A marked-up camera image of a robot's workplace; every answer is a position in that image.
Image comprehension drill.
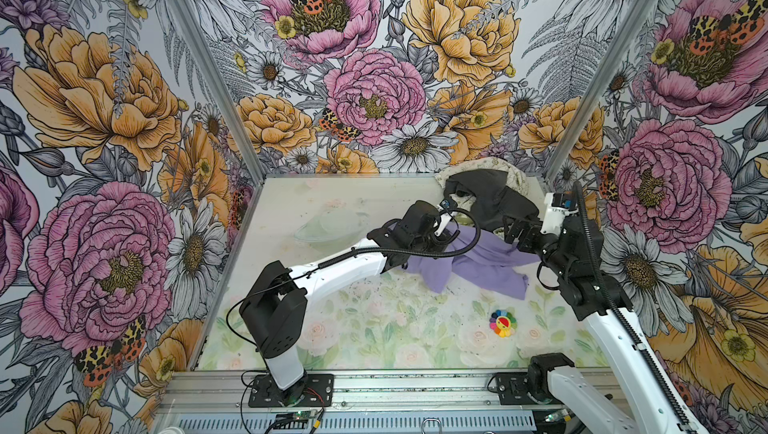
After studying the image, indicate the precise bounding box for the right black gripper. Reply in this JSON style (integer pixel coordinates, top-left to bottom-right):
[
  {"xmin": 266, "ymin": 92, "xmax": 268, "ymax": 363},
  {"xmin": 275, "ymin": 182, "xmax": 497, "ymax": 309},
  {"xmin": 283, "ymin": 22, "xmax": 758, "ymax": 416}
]
[{"xmin": 502, "ymin": 213, "xmax": 572, "ymax": 278}]

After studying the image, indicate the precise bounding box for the dark grey cloth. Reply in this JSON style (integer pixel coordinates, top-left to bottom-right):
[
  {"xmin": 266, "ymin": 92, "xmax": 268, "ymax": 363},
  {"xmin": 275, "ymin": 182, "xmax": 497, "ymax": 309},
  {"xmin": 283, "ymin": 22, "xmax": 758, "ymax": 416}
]
[{"xmin": 443, "ymin": 169, "xmax": 539, "ymax": 231}]

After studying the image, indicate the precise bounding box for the purple cloth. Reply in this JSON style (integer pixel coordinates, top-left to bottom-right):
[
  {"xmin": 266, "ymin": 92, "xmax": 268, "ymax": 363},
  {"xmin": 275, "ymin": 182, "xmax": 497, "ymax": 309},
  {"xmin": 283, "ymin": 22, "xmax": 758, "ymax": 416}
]
[{"xmin": 404, "ymin": 230, "xmax": 538, "ymax": 299}]

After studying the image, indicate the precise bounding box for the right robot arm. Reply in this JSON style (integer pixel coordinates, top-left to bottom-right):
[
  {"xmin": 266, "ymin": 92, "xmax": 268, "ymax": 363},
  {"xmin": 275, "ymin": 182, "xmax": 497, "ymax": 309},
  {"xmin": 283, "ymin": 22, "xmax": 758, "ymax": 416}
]
[{"xmin": 503, "ymin": 213, "xmax": 706, "ymax": 433}]

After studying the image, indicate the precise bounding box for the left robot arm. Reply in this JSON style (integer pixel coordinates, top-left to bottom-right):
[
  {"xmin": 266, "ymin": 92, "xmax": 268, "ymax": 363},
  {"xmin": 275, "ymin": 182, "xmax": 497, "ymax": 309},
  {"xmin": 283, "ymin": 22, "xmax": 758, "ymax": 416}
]
[{"xmin": 235, "ymin": 200, "xmax": 456, "ymax": 397}]

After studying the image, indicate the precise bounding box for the white green patterned cloth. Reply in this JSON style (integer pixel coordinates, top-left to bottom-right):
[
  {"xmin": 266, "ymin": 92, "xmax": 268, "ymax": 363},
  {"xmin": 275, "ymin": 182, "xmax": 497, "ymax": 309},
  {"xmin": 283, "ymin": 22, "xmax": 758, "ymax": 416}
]
[{"xmin": 435, "ymin": 157, "xmax": 539, "ymax": 231}]

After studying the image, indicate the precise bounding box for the rainbow flower toy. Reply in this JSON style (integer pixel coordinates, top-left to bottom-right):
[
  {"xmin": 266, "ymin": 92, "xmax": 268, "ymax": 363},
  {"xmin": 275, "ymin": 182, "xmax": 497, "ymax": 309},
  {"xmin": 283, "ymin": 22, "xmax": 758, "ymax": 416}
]
[{"xmin": 489, "ymin": 309, "xmax": 517, "ymax": 338}]

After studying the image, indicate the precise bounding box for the green circuit board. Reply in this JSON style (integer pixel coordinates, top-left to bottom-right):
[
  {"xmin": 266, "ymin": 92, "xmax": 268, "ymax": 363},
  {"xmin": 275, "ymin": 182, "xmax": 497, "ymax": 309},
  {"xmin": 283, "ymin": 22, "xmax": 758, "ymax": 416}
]
[{"xmin": 274, "ymin": 410, "xmax": 319, "ymax": 425}]

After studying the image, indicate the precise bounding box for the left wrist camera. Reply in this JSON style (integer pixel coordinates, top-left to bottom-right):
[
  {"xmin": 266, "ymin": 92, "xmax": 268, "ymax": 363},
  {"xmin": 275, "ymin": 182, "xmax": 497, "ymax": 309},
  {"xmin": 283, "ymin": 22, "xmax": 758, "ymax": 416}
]
[{"xmin": 440, "ymin": 197, "xmax": 457, "ymax": 211}]

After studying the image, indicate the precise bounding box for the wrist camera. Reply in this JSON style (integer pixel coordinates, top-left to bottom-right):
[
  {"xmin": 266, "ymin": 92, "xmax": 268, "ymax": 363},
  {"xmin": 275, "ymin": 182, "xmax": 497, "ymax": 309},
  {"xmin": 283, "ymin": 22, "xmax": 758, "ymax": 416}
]
[
  {"xmin": 440, "ymin": 197, "xmax": 457, "ymax": 211},
  {"xmin": 540, "ymin": 191, "xmax": 578, "ymax": 235}
]

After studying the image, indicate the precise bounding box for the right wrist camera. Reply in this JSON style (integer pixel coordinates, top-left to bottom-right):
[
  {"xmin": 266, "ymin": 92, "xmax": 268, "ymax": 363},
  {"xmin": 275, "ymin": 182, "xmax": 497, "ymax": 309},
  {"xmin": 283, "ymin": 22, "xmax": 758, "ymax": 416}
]
[{"xmin": 540, "ymin": 191, "xmax": 578, "ymax": 235}]

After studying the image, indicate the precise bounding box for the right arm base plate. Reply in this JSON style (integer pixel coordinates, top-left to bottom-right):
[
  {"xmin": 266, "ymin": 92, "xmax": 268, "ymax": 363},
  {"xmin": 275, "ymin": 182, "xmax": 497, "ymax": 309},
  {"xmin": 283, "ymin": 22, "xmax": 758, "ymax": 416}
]
[{"xmin": 486, "ymin": 371, "xmax": 561, "ymax": 406}]

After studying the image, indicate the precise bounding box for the aluminium front rail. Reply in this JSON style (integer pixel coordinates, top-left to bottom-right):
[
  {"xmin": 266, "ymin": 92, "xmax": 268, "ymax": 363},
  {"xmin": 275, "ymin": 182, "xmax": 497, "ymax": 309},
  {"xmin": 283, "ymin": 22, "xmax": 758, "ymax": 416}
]
[{"xmin": 152, "ymin": 367, "xmax": 667, "ymax": 434}]

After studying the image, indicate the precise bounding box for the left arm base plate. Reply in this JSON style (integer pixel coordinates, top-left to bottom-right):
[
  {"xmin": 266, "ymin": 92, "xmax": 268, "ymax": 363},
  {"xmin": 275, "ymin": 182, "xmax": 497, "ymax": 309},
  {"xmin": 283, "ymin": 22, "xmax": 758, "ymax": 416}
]
[{"xmin": 247, "ymin": 373, "xmax": 335, "ymax": 408}]

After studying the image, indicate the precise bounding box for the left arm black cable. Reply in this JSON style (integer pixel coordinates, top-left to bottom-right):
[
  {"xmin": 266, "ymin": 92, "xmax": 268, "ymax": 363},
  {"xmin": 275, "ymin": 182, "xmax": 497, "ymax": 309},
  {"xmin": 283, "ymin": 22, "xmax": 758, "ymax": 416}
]
[{"xmin": 225, "ymin": 205, "xmax": 482, "ymax": 348}]

